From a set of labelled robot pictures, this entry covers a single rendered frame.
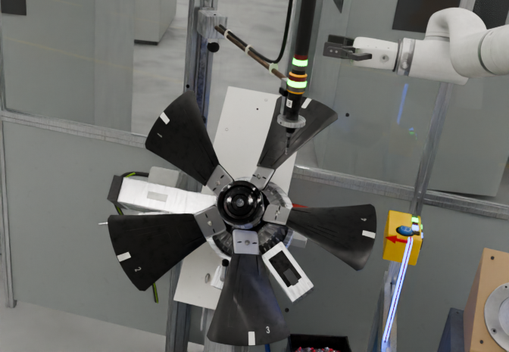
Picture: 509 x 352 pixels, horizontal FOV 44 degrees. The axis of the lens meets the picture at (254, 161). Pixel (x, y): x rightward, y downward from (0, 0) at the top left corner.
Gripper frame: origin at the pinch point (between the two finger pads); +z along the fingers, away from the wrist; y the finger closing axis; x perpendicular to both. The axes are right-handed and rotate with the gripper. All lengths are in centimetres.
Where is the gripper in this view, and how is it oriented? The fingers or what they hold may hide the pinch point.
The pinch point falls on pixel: (330, 45)
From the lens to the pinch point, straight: 148.5
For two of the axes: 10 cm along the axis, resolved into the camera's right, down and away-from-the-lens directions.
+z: -9.7, -1.8, 1.5
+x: 1.1, -9.0, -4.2
